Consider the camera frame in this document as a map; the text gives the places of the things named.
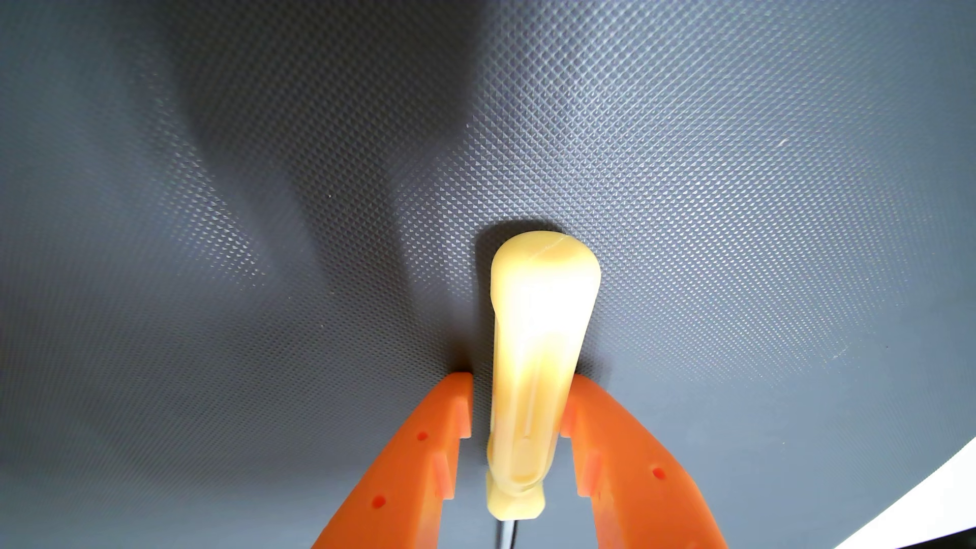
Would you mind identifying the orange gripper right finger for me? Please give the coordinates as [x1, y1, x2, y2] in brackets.
[560, 374, 730, 549]

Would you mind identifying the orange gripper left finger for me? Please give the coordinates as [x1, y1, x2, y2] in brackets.
[311, 372, 474, 549]

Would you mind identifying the dark grey textured mat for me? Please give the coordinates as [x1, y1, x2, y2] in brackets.
[0, 0, 976, 549]

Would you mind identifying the yellow handled screwdriver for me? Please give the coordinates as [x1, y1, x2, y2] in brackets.
[485, 231, 602, 549]

